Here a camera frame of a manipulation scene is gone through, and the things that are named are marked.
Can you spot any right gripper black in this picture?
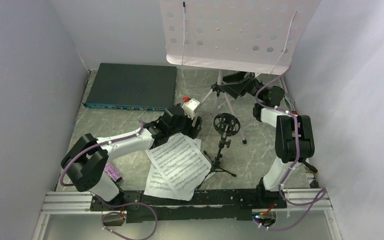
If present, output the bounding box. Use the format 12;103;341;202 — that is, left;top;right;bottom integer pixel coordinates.
218;66;267;102

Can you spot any sheet music page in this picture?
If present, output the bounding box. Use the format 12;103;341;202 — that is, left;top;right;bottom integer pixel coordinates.
144;138;202;201
150;133;211;198

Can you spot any black microphone tripod with shockmount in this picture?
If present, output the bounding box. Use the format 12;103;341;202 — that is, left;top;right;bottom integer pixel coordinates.
196;112;241;190

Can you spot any lilac perforated music stand desk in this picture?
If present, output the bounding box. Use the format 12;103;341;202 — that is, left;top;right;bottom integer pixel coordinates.
159;0;320;75

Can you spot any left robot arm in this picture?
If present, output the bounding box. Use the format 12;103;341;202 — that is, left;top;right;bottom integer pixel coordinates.
59;104;203;210

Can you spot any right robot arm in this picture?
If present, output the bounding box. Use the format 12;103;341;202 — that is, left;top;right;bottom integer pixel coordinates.
220;71;315;208

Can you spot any purple glitter tube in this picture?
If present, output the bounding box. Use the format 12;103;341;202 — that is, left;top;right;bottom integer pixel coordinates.
104;162;123;183

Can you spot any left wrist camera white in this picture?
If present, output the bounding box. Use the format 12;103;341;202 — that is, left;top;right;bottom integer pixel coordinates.
181;98;200;120

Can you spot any red handled wrench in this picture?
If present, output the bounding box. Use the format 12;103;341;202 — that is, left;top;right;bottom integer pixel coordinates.
284;93;298;115

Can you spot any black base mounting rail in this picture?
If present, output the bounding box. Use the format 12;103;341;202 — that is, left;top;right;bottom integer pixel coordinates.
90;188;287;223

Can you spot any dark network switch box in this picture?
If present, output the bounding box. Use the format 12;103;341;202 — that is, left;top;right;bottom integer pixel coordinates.
83;63;177;112

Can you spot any yellow handled screwdriver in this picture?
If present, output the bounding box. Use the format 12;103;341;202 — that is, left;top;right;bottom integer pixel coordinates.
303;161;319;174

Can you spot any aluminium frame rail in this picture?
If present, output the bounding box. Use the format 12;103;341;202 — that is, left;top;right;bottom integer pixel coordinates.
41;191;93;215

